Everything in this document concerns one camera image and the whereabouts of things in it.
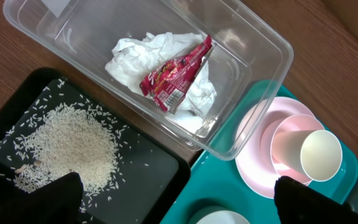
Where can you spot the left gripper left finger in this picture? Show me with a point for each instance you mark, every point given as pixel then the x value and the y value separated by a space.
pixel 57 202

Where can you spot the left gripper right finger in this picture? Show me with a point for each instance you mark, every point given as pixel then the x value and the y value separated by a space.
pixel 297 203

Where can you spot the white rice pile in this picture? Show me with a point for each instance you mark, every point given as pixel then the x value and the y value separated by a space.
pixel 64 131

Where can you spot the grey bowl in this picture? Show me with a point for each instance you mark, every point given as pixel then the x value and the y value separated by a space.
pixel 216 215

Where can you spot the red snack wrapper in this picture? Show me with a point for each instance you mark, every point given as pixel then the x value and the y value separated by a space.
pixel 168 84

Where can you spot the white napkin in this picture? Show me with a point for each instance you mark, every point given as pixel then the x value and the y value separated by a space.
pixel 133 59

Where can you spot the cream paper cup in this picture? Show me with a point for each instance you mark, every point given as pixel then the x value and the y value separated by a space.
pixel 316 154

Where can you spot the pink plate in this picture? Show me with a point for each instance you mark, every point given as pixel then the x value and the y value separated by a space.
pixel 253 162

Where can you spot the teal serving tray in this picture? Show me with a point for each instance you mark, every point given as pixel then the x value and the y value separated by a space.
pixel 219 183

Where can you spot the black plastic tray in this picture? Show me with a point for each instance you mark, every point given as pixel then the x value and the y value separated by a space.
pixel 149 178

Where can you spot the clear plastic bin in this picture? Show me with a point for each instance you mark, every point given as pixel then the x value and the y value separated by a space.
pixel 246 50

